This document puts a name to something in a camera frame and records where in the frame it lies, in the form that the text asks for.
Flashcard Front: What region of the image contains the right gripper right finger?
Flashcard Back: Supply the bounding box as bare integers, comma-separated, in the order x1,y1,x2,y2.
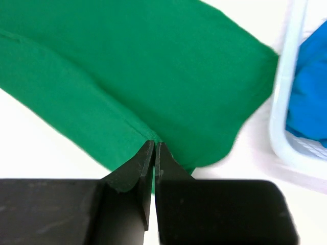
155,142,195,182

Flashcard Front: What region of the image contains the blue crumpled t-shirt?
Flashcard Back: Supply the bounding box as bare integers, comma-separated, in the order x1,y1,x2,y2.
286,22,326,148

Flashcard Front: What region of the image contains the white plastic basket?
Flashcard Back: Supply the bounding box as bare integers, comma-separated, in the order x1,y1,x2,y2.
269,1,326,179

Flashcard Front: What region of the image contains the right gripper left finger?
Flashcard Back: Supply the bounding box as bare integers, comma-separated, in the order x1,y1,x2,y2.
102,140,154,193

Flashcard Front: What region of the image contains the green t-shirt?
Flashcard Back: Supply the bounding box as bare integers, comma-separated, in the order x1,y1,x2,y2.
0,0,279,195

